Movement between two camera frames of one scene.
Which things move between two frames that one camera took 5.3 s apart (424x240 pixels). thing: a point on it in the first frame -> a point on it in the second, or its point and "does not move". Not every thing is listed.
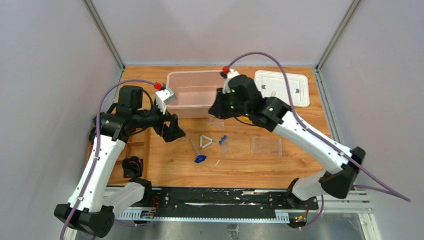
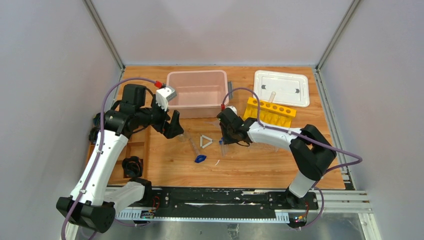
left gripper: (165, 122) does not move
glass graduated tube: (194, 146) does not move
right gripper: (218, 109) -> (227, 140)
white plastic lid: (269, 82) does not move
